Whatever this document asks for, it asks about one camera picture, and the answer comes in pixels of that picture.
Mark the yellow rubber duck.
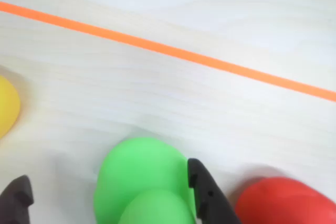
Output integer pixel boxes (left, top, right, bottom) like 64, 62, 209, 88
0, 75, 22, 139

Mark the orange tape strip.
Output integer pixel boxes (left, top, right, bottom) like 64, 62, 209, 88
0, 1, 336, 103

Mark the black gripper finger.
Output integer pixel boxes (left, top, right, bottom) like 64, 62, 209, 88
187, 157, 243, 224
0, 175, 35, 224

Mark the red rubber duck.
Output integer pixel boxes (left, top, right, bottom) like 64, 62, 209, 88
234, 176, 336, 224

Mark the green rubber duck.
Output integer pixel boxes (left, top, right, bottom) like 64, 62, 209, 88
93, 136, 198, 224

